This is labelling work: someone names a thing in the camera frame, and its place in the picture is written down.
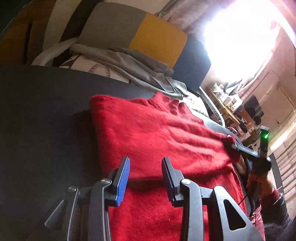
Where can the person's right hand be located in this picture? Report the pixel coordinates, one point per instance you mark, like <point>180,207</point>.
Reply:
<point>258,184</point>

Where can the grey garment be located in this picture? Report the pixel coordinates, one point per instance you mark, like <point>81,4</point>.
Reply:
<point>140,69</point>

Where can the white curved tube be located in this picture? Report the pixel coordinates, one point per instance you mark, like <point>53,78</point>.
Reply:
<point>45,57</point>

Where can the red knitted sweater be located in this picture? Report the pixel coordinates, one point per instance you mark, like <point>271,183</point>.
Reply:
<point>146,131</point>

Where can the dark sleeved right forearm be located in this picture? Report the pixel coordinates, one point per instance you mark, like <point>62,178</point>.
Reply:
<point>274,210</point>

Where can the cluttered wooden desk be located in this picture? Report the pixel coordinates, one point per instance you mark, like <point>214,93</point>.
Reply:
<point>242,119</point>

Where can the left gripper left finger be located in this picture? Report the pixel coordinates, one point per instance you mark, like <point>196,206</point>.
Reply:
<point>82,214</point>

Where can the white patterned pillow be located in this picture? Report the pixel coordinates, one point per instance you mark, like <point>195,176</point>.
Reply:
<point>81,63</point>

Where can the grey yellow blue cushion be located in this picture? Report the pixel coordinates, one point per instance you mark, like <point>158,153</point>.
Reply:
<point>119,25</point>

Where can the white Happiness pillow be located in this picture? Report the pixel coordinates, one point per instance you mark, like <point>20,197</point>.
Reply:
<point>195,105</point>

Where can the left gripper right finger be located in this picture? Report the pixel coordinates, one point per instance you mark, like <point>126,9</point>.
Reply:
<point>226,220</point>

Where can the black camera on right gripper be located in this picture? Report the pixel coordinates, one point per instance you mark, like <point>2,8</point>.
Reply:
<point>264,135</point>

